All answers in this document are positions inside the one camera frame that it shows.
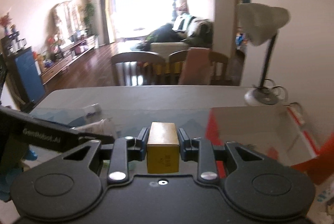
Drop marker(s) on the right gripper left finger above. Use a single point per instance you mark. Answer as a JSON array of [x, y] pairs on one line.
[[125, 150]]

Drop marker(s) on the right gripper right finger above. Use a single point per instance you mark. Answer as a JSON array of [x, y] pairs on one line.
[[200, 151]]

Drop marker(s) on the yellow rectangular box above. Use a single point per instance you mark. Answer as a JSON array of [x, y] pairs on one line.
[[163, 149]]

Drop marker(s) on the green lid label jar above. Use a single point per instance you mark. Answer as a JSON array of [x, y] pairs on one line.
[[104, 127]]

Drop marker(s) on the glass jar purple beads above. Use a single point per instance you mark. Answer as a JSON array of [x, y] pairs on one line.
[[92, 110]]

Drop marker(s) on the blue gloved hand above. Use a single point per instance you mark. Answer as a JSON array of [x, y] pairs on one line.
[[8, 178]]

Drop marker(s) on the blue cabinet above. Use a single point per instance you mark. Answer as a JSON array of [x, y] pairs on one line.
[[24, 81]]

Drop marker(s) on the wooden tv cabinet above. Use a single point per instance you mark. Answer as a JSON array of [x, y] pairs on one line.
[[71, 53]]

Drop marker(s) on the red cardboard box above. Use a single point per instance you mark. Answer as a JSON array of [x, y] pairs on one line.
[[279, 132]]

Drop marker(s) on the pink cloth on chair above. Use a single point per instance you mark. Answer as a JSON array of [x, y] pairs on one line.
[[196, 69]]

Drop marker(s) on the wooden dining chair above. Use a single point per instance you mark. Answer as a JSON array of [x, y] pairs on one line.
[[138, 69]]

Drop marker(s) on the wooden chair with cloth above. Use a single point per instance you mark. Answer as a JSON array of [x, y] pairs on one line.
[[218, 61]]

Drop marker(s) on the sofa with blankets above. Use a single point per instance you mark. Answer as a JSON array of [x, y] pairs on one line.
[[186, 32]]

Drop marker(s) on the potted green plant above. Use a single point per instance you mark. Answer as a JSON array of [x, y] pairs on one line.
[[88, 18]]

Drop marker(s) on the grey desk lamp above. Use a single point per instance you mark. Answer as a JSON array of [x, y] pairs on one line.
[[261, 23]]

